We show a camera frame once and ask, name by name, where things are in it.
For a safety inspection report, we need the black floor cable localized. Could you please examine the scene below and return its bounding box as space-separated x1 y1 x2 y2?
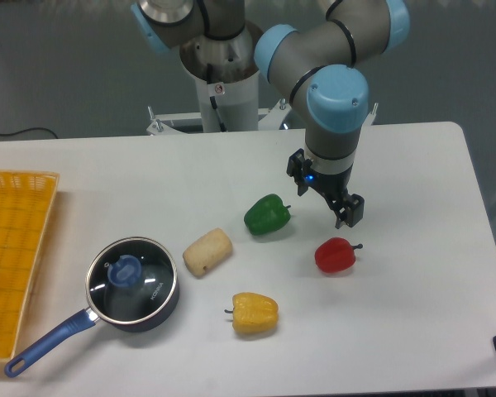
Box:
0 127 60 139

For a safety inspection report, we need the dark blue saucepan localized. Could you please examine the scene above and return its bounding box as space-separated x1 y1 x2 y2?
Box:
4 237 181 379

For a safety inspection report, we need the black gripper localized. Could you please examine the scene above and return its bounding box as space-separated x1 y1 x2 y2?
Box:
286 149 365 229

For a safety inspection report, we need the red bell pepper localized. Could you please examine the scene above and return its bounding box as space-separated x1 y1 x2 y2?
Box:
314 237 363 274

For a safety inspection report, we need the yellow bell pepper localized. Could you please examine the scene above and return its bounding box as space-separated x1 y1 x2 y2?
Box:
225 292 279 335

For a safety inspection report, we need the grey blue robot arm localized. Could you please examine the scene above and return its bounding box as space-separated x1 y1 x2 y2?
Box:
131 1 410 227

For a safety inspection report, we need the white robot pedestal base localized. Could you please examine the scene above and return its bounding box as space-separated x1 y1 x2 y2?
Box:
146 20 379 136

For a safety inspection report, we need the glass pot lid blue knob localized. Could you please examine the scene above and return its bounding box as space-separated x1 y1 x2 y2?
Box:
86 237 179 324

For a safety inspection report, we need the yellow woven basket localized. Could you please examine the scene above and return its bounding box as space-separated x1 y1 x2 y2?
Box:
0 170 60 378

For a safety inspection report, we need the beige bread roll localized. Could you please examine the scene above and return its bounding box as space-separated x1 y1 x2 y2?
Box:
183 227 233 277

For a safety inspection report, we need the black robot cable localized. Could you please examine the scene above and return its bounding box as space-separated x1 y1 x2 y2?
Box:
206 63 228 132

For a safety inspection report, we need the green bell pepper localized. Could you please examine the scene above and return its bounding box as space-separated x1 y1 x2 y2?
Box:
243 194 291 236

